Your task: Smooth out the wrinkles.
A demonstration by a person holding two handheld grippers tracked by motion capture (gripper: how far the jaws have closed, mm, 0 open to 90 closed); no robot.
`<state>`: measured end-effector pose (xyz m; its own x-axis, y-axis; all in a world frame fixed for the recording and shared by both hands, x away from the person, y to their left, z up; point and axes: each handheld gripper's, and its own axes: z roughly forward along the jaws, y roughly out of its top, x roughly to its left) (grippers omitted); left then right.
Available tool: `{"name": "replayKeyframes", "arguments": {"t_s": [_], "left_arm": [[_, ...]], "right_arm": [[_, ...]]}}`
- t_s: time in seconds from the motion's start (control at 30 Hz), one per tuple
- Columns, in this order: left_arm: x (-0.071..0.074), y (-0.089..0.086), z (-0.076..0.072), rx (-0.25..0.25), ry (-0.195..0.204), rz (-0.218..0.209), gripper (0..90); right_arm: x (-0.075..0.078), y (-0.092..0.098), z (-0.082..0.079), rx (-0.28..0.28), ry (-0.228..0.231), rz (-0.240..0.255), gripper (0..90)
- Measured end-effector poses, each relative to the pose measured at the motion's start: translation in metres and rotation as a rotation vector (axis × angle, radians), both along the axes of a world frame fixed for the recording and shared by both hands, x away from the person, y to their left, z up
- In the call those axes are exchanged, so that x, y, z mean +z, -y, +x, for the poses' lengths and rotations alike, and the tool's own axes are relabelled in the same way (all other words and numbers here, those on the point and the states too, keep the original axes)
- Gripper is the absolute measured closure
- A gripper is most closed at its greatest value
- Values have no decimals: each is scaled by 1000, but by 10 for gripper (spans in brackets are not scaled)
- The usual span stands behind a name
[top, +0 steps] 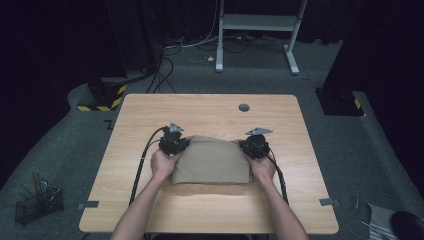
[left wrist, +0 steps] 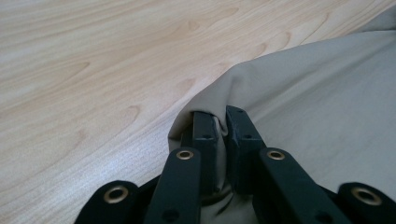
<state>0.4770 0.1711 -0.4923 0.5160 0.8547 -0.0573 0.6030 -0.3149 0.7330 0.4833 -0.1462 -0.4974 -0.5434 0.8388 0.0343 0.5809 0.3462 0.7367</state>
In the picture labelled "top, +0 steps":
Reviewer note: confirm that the grey striped sheet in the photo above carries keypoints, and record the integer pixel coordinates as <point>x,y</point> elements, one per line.
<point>378,218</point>

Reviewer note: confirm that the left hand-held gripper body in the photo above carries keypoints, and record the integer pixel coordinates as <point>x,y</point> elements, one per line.
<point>171,141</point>

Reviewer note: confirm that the person's left hand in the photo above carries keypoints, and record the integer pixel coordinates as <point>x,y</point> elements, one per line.
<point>163,165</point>

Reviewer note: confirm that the white metal stand frame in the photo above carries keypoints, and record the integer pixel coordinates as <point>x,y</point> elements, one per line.
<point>258,22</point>

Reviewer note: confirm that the khaki shorts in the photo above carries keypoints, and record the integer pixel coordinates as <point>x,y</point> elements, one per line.
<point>211,160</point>

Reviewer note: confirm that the person's right hand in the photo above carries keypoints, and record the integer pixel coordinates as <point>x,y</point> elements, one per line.
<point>263,168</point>

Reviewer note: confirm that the wooden sticks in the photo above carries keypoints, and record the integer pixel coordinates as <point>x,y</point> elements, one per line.
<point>36,183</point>

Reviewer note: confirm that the black yellow striped stand base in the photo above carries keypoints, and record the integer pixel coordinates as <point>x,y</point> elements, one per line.
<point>106,95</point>

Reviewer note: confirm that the black round object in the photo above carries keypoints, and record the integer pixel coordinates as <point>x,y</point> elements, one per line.
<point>408,226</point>

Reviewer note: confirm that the grey tape strip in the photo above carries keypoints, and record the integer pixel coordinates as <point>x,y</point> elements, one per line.
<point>328,201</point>
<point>89,204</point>

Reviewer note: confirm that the black stand base yellow mark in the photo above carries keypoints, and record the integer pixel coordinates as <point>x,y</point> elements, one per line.
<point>338,103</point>

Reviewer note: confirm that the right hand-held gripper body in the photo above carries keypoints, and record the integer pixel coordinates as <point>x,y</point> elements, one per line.
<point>256,145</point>

